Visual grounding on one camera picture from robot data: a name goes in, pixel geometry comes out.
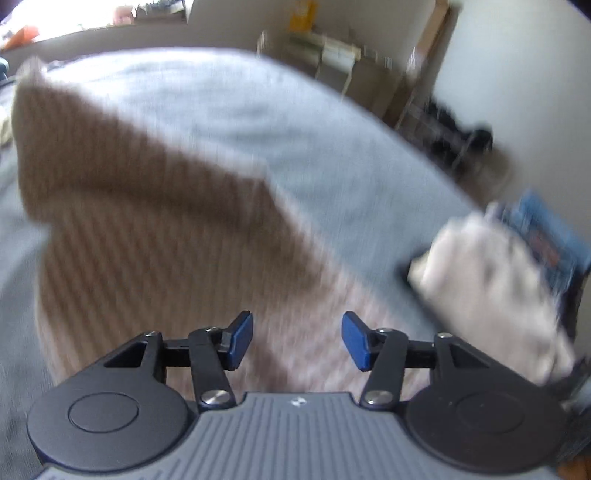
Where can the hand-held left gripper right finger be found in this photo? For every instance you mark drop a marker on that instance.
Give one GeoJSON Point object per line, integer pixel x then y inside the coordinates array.
{"type": "Point", "coordinates": [355, 339]}

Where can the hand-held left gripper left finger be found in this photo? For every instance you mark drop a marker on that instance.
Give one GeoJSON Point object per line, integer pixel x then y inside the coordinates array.
{"type": "Point", "coordinates": [242, 339]}

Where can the beige ribbed sweater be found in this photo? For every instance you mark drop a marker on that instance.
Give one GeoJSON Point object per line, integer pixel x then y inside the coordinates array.
{"type": "Point", "coordinates": [138, 221]}

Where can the folded cream garment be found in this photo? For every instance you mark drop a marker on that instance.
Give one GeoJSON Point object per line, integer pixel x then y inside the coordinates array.
{"type": "Point", "coordinates": [485, 286]}

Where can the folded blue jeans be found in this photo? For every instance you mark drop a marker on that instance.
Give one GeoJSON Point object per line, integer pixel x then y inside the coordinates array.
{"type": "Point", "coordinates": [545, 230]}

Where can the black garment pile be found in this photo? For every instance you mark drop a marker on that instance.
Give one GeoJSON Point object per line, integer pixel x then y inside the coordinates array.
{"type": "Point", "coordinates": [457, 124]}

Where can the cluttered shelf unit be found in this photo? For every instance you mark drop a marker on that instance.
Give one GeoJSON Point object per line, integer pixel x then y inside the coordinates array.
{"type": "Point", "coordinates": [332, 55]}

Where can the crumpled beige garment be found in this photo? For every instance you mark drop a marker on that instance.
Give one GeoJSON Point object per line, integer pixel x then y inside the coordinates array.
{"type": "Point", "coordinates": [4, 129]}

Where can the yellow bag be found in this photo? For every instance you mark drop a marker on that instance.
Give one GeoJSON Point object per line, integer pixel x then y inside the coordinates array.
{"type": "Point", "coordinates": [303, 14]}

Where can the dark clutter on sill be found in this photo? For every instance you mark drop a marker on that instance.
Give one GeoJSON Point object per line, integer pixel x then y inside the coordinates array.
{"type": "Point", "coordinates": [159, 8]}

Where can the pink box on sill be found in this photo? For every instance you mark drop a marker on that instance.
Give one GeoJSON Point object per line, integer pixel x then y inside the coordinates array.
{"type": "Point", "coordinates": [123, 14]}

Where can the orange thing on sill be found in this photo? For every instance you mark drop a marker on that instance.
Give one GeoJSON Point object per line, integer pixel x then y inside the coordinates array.
{"type": "Point", "coordinates": [21, 37]}

